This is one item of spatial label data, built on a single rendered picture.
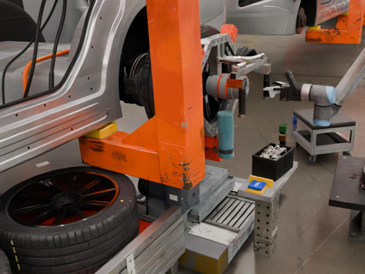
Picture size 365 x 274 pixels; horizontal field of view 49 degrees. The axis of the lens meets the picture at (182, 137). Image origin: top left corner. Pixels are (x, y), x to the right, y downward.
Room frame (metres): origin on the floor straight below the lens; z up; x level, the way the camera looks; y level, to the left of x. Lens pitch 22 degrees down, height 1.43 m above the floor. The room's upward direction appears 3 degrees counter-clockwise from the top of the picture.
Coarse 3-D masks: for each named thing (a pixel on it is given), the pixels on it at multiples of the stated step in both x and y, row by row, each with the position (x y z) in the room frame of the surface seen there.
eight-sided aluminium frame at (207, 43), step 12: (216, 36) 2.25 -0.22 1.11; (228, 36) 2.28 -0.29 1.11; (204, 48) 2.08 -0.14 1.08; (228, 48) 2.38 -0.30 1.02; (204, 60) 2.05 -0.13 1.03; (228, 108) 2.37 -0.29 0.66; (204, 120) 2.03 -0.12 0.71; (216, 120) 2.27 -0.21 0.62; (204, 132) 2.11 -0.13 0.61; (216, 132) 2.14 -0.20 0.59
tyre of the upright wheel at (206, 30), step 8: (200, 24) 2.28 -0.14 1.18; (200, 32) 2.19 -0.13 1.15; (208, 32) 2.26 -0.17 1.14; (216, 32) 2.34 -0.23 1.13; (144, 64) 2.12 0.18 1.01; (144, 72) 2.10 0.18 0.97; (144, 80) 2.08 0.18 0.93; (152, 80) 2.06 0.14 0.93; (144, 88) 2.08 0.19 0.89; (152, 88) 2.05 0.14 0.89; (144, 96) 2.08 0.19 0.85; (152, 96) 2.05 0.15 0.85; (144, 104) 2.09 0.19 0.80; (152, 104) 2.06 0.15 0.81; (152, 112) 2.08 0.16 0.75
